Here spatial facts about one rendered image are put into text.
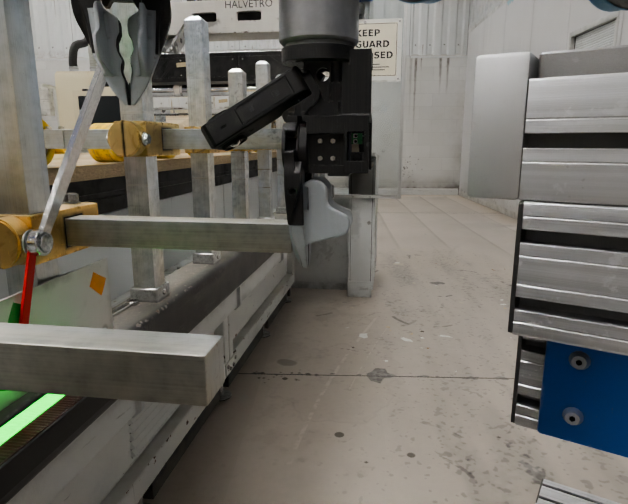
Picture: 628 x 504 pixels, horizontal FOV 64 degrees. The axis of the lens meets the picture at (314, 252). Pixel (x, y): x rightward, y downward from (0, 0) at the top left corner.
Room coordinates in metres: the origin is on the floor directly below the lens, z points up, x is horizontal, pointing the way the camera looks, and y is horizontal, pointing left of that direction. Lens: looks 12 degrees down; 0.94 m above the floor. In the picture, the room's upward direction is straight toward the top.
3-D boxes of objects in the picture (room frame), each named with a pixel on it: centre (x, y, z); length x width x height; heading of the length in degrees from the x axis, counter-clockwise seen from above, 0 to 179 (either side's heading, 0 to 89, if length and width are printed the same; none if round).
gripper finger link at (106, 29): (0.50, 0.20, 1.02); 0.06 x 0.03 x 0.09; 11
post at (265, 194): (1.50, 0.14, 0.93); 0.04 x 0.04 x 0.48; 81
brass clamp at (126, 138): (0.78, 0.25, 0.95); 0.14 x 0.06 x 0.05; 171
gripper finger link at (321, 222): (0.49, -0.01, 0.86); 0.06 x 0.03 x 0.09; 81
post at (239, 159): (1.25, 0.18, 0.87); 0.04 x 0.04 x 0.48; 81
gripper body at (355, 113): (0.50, -0.01, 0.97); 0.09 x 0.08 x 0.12; 81
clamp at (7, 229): (0.53, 0.30, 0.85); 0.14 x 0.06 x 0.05; 171
